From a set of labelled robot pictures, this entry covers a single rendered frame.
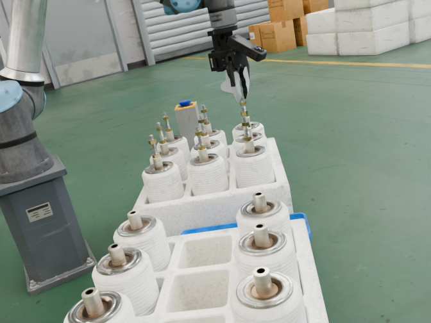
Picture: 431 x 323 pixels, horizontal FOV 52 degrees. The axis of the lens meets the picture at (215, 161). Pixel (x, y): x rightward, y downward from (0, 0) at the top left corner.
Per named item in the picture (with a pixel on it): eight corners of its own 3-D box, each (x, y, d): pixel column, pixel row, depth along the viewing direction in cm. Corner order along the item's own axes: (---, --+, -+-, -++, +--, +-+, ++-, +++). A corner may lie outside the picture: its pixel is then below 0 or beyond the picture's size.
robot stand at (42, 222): (29, 297, 114) (-13, 193, 105) (25, 266, 131) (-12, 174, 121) (99, 268, 121) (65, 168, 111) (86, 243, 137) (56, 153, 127)
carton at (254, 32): (272, 46, 530) (269, 20, 520) (284, 46, 509) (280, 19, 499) (251, 52, 520) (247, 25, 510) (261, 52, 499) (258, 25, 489)
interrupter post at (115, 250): (110, 268, 71) (105, 250, 70) (115, 260, 73) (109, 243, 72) (124, 266, 71) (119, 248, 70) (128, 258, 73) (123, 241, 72)
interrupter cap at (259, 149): (235, 160, 107) (235, 157, 107) (236, 150, 114) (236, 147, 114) (265, 156, 106) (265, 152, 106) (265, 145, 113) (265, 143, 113)
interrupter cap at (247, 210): (240, 223, 77) (239, 219, 77) (241, 204, 84) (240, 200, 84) (283, 216, 76) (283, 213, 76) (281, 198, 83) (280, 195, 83)
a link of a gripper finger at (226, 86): (226, 102, 131) (222, 71, 129) (242, 102, 128) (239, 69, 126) (220, 104, 129) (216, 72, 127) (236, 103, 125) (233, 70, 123)
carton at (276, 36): (296, 47, 476) (292, 18, 466) (278, 52, 468) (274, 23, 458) (281, 47, 502) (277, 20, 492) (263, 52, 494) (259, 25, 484)
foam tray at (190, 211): (149, 272, 114) (131, 211, 108) (169, 206, 151) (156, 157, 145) (299, 249, 110) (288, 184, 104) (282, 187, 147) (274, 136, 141)
